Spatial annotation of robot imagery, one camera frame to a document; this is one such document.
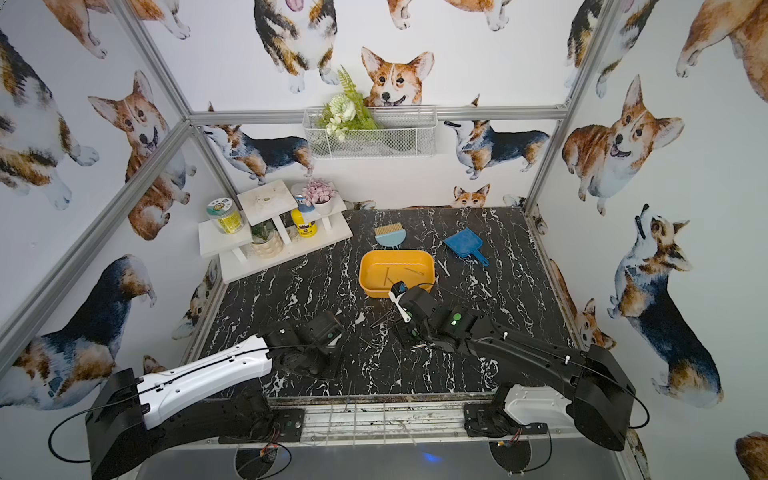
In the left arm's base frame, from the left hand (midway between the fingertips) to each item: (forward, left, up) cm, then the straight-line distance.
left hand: (343, 366), depth 77 cm
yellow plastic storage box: (+34, -8, -6) cm, 35 cm away
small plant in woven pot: (+43, +32, -1) cm, 54 cm away
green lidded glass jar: (+39, +36, +15) cm, 56 cm away
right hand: (+10, -15, +7) cm, 20 cm away
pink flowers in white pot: (+46, +9, +18) cm, 50 cm away
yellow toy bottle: (+48, +19, -2) cm, 52 cm away
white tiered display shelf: (+46, +25, +4) cm, 53 cm away
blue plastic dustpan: (+46, -41, -8) cm, 62 cm away
